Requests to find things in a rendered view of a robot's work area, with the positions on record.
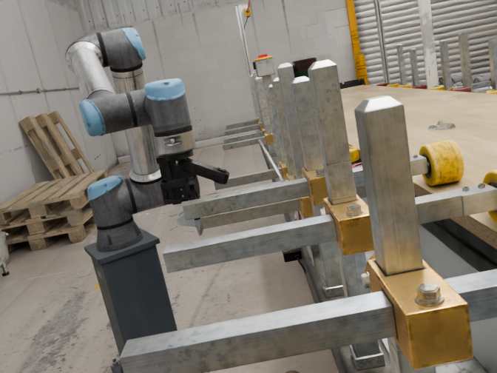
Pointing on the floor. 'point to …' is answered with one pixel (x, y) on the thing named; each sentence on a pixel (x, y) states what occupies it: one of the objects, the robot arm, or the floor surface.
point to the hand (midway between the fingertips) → (202, 229)
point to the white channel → (428, 43)
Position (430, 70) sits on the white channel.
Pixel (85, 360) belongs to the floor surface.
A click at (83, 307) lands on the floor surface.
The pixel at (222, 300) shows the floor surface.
